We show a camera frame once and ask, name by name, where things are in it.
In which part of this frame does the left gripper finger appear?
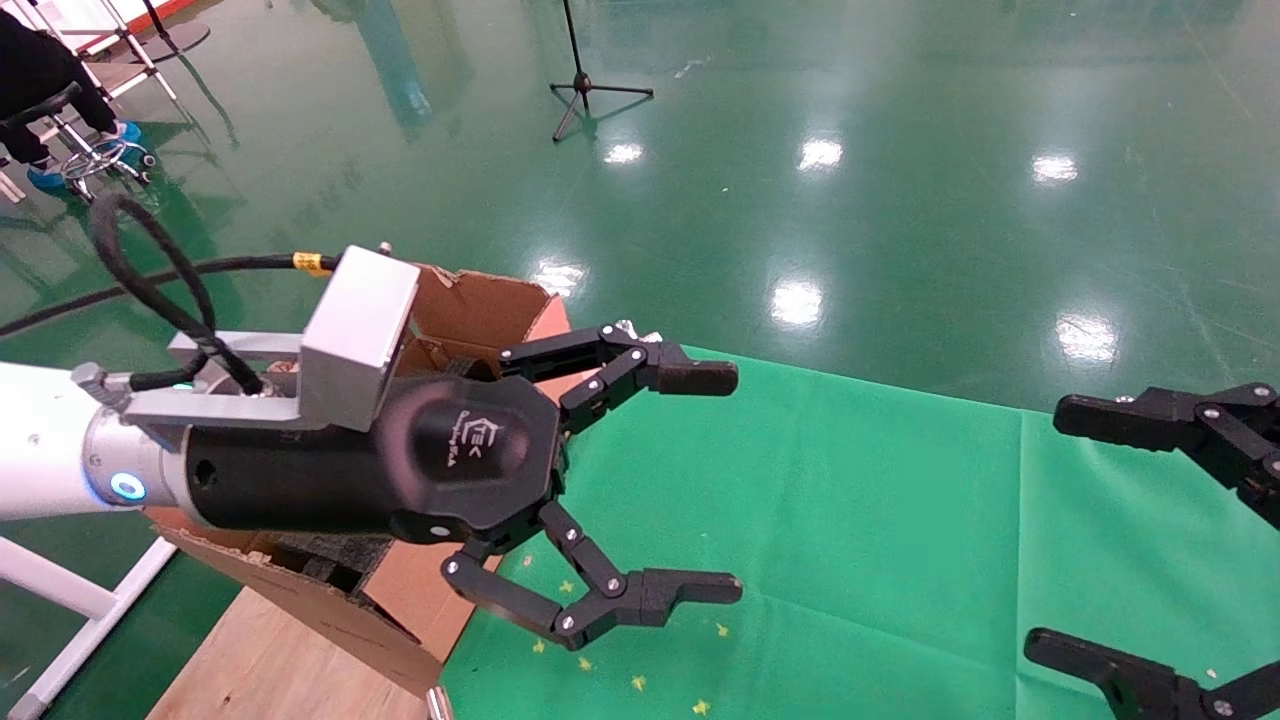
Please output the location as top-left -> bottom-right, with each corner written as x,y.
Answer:
498,322 -> 739,433
443,500 -> 743,651

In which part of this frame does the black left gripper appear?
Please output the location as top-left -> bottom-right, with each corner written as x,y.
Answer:
185,375 -> 571,549

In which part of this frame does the black round base stand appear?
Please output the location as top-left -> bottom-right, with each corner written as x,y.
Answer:
140,0 -> 213,58

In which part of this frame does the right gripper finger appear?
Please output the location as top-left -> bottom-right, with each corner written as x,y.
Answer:
1022,630 -> 1280,720
1050,383 -> 1280,531

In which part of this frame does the green table cloth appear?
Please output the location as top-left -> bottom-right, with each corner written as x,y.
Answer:
440,345 -> 1280,720

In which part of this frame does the black tripod stand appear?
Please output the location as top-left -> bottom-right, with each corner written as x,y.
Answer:
550,0 -> 656,143

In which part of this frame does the chrome wheeled stool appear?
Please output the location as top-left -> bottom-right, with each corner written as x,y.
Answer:
0,82 -> 158,204

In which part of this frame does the white framed work table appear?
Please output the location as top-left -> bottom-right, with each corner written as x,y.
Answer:
10,0 -> 181,103

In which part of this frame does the person in black clothes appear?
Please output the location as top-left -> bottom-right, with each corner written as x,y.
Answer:
0,10 -> 146,196

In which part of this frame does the large open cardboard carton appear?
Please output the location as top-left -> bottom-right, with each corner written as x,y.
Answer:
145,262 -> 599,698

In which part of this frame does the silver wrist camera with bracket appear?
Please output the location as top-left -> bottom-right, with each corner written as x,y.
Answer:
125,245 -> 421,433

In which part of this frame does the black braided cable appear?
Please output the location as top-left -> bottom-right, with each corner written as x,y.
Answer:
0,193 -> 346,396

